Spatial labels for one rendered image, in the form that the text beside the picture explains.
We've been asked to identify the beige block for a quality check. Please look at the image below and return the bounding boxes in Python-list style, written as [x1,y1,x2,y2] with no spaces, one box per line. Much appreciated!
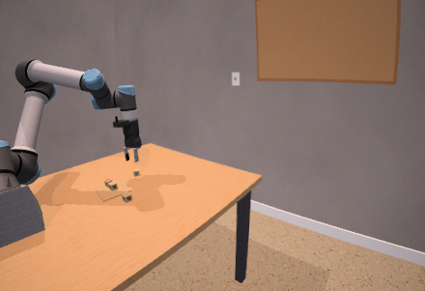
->
[122,191,132,203]
[104,178,112,188]
[133,168,140,177]
[108,182,118,191]

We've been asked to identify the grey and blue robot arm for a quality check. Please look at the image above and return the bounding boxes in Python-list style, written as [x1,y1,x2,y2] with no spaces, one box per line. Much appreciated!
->
[0,59,136,193]

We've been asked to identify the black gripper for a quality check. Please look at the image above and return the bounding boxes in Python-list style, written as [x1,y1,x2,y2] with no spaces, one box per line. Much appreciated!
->
[113,109,142,162]

